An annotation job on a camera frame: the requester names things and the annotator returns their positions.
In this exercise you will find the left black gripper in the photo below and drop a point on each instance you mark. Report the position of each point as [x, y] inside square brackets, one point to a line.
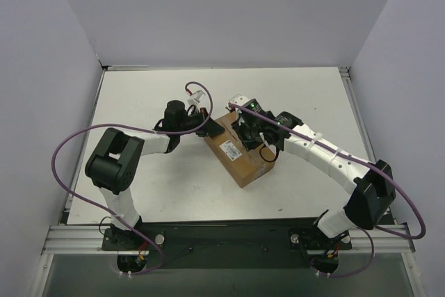
[202, 124]

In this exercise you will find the brown cardboard express box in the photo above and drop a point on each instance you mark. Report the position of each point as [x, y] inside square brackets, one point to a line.
[244, 166]

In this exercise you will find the aluminium front rail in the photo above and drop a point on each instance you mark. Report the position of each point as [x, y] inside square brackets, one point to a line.
[87, 240]

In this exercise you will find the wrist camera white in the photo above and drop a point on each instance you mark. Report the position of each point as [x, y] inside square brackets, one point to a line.
[195, 98]
[239, 100]

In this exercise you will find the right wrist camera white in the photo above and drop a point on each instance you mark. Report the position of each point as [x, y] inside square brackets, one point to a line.
[239, 100]

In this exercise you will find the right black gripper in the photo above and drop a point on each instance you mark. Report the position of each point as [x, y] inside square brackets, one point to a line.
[248, 133]

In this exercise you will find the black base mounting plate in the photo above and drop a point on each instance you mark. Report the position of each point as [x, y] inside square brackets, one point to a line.
[313, 242]

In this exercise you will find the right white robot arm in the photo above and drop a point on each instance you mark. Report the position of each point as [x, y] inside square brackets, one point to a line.
[365, 182]

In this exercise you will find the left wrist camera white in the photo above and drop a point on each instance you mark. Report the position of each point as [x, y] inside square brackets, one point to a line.
[195, 98]

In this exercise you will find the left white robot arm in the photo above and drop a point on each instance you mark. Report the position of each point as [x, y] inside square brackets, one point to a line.
[113, 163]

